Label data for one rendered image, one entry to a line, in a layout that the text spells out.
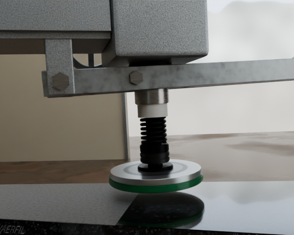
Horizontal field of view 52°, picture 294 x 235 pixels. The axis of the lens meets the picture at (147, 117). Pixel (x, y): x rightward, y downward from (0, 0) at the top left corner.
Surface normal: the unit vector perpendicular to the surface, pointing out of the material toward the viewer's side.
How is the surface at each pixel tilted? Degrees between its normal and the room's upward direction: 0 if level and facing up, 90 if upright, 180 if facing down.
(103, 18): 90
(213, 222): 0
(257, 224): 0
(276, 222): 0
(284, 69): 90
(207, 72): 90
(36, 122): 90
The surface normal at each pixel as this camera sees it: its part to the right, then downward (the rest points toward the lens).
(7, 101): -0.15, 0.06
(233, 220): -0.05, -1.00
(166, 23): 0.25, 0.04
